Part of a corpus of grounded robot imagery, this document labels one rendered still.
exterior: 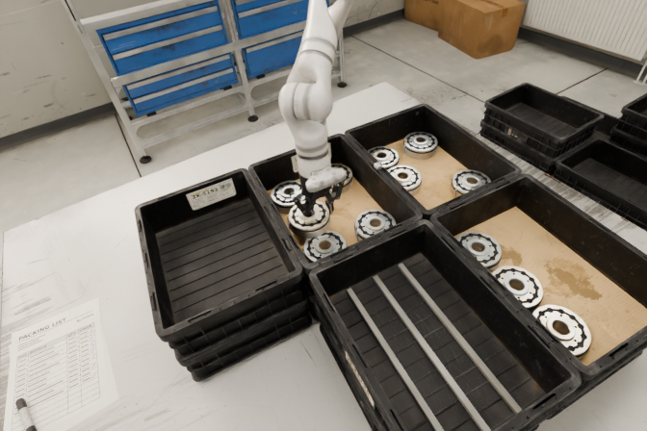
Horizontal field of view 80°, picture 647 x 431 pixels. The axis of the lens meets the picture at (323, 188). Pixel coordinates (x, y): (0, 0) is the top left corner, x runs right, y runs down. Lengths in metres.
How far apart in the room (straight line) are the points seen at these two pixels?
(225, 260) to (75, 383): 0.43
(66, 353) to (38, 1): 2.68
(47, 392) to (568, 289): 1.18
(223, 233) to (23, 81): 2.76
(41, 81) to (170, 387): 2.92
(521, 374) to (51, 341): 1.08
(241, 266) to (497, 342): 0.58
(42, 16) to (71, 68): 0.38
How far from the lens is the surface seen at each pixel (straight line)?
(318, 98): 0.74
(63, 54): 3.55
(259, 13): 2.85
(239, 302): 0.80
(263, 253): 0.98
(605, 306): 1.00
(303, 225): 0.94
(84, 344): 1.19
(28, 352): 1.26
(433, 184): 1.13
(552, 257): 1.04
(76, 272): 1.36
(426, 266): 0.94
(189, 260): 1.03
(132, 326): 1.15
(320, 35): 0.81
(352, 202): 1.07
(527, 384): 0.86
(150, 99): 2.80
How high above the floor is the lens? 1.58
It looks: 43 degrees down
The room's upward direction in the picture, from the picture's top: 6 degrees counter-clockwise
